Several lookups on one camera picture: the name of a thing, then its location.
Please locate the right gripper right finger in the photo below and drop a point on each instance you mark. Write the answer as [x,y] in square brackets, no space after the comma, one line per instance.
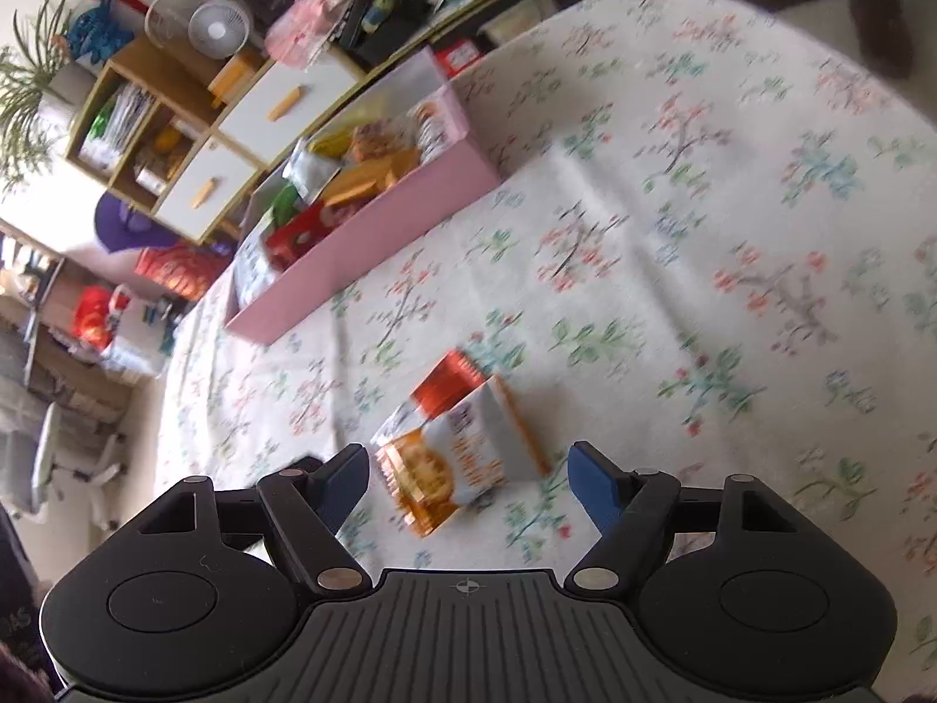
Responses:
[630,511]

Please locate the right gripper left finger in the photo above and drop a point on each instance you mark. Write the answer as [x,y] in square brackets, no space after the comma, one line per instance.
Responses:
[304,511]

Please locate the orange white snack packet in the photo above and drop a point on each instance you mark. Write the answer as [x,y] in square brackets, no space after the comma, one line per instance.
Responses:
[458,435]

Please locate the white monkey snack packet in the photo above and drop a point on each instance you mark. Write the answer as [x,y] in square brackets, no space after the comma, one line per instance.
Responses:
[254,269]

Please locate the red snack packet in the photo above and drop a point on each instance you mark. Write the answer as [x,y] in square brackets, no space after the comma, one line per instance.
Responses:
[301,234]

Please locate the green snack packet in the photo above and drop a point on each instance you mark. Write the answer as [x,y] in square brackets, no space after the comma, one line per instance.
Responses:
[286,205]

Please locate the gold snack bar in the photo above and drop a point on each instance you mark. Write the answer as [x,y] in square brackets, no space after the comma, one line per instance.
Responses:
[368,179]

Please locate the small silver snack packet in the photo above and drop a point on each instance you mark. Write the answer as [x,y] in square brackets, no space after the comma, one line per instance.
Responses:
[308,172]

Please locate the yellow snack packet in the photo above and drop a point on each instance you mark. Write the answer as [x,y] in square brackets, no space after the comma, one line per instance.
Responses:
[334,145]

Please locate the pink cardboard box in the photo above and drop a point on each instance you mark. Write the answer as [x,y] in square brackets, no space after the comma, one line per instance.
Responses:
[423,199]

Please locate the white paper shopping bag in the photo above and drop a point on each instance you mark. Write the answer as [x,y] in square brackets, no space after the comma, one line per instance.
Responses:
[142,334]

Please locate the red lantern bag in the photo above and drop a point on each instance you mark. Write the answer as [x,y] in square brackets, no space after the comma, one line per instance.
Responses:
[183,270]

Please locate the floral tablecloth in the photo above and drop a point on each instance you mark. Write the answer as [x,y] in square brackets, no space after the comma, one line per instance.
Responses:
[712,251]

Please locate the white office chair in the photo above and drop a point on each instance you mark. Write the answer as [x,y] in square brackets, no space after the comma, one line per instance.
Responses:
[30,466]

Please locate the red plastic bag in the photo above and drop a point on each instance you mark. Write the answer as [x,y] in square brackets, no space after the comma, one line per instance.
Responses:
[91,318]

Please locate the purple plush toy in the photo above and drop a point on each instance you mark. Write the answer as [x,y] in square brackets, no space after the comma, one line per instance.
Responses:
[121,228]

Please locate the wooden shelf cabinet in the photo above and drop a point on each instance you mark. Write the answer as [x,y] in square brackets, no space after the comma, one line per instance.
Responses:
[151,135]

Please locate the white drawer cabinet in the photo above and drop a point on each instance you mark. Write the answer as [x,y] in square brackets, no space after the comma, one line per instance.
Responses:
[283,102]

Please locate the pink cloth on cabinet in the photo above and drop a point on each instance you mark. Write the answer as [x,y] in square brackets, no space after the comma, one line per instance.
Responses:
[302,32]

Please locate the red box under cabinet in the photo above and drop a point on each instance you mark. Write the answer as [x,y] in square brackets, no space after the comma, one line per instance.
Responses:
[458,56]

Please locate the small white desk fan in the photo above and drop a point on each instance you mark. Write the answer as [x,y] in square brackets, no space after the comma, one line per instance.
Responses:
[220,28]

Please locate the potted green plant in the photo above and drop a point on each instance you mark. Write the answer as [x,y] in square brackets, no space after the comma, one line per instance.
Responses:
[38,52]

